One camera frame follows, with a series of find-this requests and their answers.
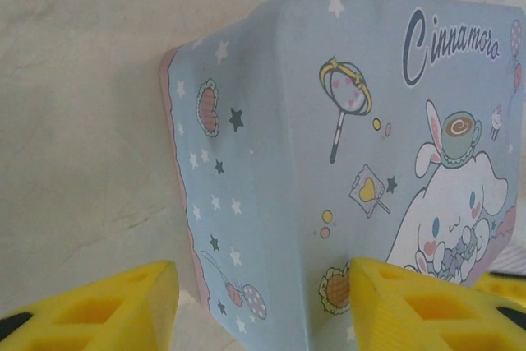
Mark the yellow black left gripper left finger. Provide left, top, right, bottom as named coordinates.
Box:
left=0, top=259, right=180, bottom=351

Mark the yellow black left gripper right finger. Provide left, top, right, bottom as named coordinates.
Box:
left=348, top=256, right=526, bottom=351

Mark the light blue cartoon tin box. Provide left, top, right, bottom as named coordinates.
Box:
left=158, top=0, right=526, bottom=351

